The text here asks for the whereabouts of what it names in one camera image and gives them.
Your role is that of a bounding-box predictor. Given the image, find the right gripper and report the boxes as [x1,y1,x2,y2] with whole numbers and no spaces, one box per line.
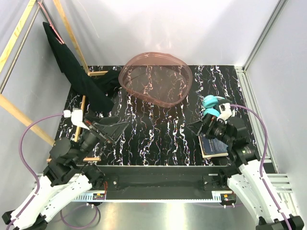
[187,113,233,146]

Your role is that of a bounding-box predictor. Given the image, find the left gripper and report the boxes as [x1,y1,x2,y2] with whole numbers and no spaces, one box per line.
[74,114,130,163]

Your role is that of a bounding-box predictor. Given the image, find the black t shirt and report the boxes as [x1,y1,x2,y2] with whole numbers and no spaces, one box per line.
[43,22,120,113]

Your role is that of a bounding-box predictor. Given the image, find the pink wire hanger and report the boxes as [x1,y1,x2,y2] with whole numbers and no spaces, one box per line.
[37,0,65,44]

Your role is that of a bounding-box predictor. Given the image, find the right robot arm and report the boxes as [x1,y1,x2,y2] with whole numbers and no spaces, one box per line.
[187,114,304,230]

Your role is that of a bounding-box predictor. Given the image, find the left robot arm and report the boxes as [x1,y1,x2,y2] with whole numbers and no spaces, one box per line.
[2,115,129,230]

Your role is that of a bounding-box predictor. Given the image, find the dark blue book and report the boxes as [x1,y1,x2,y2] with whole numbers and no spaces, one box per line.
[198,136,228,158]

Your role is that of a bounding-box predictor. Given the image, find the teal headphones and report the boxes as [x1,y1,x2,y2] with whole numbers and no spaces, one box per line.
[202,95,226,117]

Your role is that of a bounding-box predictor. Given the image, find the black marbled table mat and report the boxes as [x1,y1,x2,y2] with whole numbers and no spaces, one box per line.
[91,65,249,166]

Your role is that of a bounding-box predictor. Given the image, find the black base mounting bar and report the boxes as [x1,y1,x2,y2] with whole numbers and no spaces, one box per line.
[99,166,229,202]

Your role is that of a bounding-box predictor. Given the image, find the pink translucent basket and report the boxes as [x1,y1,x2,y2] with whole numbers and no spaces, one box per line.
[118,52,193,108]

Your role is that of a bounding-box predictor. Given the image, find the wooden clothes rack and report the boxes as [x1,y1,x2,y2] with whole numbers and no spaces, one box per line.
[0,0,107,167]

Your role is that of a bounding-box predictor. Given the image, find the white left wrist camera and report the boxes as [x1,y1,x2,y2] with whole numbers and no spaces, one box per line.
[63,108,89,130]

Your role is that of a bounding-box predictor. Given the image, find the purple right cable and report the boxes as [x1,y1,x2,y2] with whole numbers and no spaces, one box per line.
[231,104,292,230]

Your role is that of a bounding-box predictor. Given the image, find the purple cable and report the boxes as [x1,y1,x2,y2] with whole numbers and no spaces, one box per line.
[4,112,72,230]
[231,104,292,230]

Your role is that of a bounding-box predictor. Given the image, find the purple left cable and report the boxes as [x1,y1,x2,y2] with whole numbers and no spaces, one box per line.
[4,112,72,230]

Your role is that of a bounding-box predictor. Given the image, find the aluminium cage frame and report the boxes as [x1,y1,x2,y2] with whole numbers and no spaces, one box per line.
[242,0,307,218]

